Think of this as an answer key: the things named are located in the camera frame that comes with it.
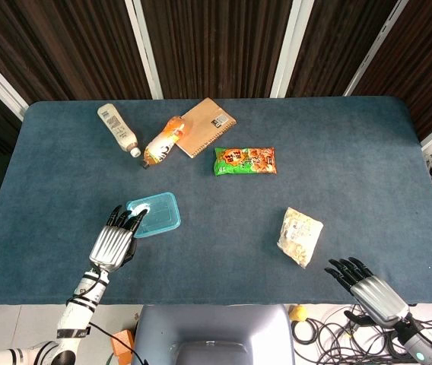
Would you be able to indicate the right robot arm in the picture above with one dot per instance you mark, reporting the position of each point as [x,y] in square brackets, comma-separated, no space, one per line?
[425,346]

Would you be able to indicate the yellow round object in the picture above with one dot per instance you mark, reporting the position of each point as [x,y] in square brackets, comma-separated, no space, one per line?
[299,313]

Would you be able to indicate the blue plastic lid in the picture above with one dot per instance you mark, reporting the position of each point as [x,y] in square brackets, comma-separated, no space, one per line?
[159,214]

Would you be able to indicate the dark brown pleated curtain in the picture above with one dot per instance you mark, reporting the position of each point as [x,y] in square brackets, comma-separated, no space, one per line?
[216,45]

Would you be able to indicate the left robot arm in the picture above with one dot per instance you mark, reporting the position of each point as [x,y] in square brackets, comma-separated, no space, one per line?
[77,311]

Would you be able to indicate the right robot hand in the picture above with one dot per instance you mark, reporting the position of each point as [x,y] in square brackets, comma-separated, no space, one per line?
[375,296]

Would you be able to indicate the clear bag of pale food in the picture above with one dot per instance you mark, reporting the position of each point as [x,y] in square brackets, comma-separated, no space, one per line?
[299,235]

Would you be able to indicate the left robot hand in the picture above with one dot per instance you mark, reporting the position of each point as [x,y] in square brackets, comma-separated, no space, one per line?
[111,245]

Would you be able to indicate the blue table cloth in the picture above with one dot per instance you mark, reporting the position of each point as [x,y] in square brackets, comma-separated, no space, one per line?
[239,197]

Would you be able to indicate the cream bottle with brown neck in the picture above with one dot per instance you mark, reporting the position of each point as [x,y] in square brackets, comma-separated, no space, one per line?
[117,129]

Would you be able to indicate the green snack bag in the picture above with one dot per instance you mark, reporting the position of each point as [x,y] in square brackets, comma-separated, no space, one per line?
[246,161]

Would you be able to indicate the orange tea bottle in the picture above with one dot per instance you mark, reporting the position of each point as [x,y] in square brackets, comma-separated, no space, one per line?
[162,146]

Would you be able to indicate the grey robot torso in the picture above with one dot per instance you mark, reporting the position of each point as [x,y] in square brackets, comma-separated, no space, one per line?
[212,331]

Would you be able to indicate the orange wooden block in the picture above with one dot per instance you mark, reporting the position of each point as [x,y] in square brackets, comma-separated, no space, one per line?
[121,344]

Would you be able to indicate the brown spiral notebook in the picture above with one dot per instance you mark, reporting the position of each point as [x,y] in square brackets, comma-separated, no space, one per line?
[204,127]

